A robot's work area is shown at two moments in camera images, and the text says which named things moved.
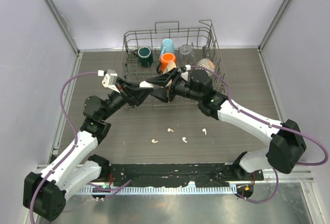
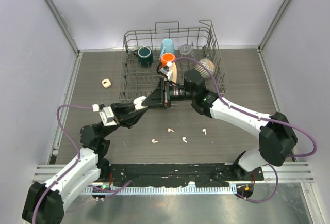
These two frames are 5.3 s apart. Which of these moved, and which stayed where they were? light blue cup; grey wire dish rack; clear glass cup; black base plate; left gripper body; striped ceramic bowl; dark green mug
Moved: left gripper body
Stayed: dark green mug; grey wire dish rack; black base plate; clear glass cup; striped ceramic bowl; light blue cup
